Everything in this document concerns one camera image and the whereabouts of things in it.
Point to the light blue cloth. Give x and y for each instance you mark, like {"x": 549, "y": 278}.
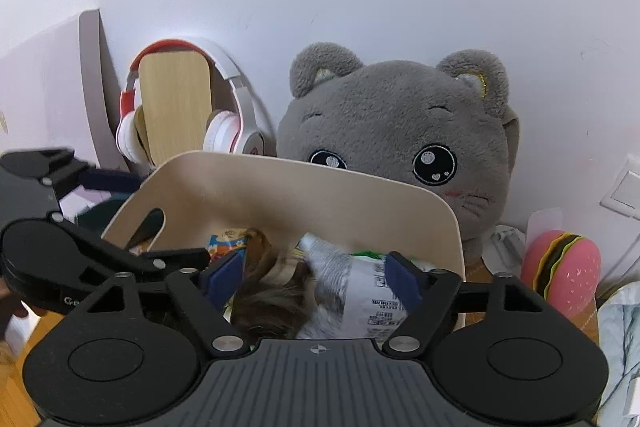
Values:
{"x": 620, "y": 332}

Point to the green snack packet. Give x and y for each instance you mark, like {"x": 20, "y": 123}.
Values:
{"x": 370, "y": 253}

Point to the dark teal pouch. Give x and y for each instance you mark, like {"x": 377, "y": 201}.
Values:
{"x": 100, "y": 214}

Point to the orange snack packet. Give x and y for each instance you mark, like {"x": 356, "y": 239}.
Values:
{"x": 225, "y": 242}

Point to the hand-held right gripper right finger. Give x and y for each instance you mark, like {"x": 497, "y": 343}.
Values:
{"x": 400, "y": 282}

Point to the grey plush cat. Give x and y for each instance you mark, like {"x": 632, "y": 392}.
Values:
{"x": 390, "y": 117}

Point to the wooden desk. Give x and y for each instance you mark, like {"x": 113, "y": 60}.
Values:
{"x": 35, "y": 357}

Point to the wooden headphone stand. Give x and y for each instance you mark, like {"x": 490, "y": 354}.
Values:
{"x": 172, "y": 107}

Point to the red and white headphones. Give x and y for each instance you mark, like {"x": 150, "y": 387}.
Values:
{"x": 230, "y": 132}

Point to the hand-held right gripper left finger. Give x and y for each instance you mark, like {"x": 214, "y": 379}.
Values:
{"x": 225, "y": 282}

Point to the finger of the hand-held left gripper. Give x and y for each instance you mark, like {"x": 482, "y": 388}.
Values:
{"x": 150, "y": 259}
{"x": 110, "y": 181}

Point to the beige plastic storage bin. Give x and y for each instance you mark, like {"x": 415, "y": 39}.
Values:
{"x": 300, "y": 192}

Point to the person's left hand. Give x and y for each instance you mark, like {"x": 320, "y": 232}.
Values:
{"x": 12, "y": 304}

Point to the silver snack packet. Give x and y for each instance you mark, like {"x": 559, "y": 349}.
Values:
{"x": 345, "y": 287}

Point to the white charger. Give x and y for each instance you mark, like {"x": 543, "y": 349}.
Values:
{"x": 502, "y": 242}

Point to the grey curved panel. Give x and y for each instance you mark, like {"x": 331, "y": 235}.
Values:
{"x": 97, "y": 82}

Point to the pink hamburger toy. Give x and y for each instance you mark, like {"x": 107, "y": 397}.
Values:
{"x": 575, "y": 272}

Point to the brown furry hair piece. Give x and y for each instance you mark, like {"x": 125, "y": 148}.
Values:
{"x": 270, "y": 307}

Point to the white wall socket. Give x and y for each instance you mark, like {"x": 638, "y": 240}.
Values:
{"x": 627, "y": 192}

